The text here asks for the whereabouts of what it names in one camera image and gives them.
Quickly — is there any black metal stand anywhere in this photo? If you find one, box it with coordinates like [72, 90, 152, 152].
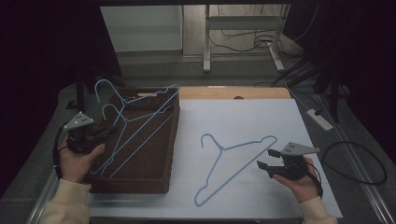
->
[65, 66, 88, 110]

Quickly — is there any black looped floor cable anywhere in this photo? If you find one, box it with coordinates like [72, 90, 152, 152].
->
[320, 140, 389, 187]

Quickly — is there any white table sheet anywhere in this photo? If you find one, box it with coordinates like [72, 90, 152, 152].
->
[88, 98, 344, 219]

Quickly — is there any bundle of black cables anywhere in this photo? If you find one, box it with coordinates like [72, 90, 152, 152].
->
[270, 57, 330, 89]

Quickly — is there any white power strip cable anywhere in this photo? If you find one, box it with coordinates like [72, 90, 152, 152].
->
[284, 81, 313, 112]

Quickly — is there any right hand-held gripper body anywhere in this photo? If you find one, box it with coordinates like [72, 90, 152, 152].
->
[266, 142, 321, 182]

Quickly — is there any dark curtain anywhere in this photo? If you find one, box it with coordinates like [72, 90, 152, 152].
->
[0, 0, 123, 190]
[284, 0, 396, 157]

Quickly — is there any pale grey panel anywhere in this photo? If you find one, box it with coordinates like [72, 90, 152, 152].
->
[99, 5, 184, 54]

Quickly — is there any tangle of black cables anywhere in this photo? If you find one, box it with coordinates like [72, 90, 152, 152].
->
[207, 4, 302, 54]

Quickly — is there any white power strip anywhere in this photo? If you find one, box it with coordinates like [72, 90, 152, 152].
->
[305, 108, 334, 133]

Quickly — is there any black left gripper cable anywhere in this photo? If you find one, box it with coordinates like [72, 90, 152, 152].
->
[51, 121, 70, 181]

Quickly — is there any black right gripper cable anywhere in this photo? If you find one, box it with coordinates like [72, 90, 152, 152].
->
[306, 161, 325, 200]

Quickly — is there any person's right hand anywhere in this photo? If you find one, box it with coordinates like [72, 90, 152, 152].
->
[273, 157, 322, 203]

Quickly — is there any white desk frame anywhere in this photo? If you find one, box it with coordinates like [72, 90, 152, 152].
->
[202, 3, 291, 74]

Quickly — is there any brown woven basket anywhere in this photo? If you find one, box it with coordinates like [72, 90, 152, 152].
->
[83, 86, 181, 194]

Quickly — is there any blue wire hanger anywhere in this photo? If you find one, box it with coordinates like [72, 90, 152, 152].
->
[193, 133, 278, 207]
[89, 104, 175, 179]
[93, 78, 181, 172]

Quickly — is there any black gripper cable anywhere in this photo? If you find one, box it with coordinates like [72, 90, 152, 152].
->
[51, 121, 70, 181]
[306, 161, 325, 200]

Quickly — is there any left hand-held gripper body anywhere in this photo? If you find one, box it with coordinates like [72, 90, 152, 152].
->
[63, 110, 109, 156]

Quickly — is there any person's left hand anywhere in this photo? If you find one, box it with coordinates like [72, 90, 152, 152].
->
[58, 137, 106, 185]

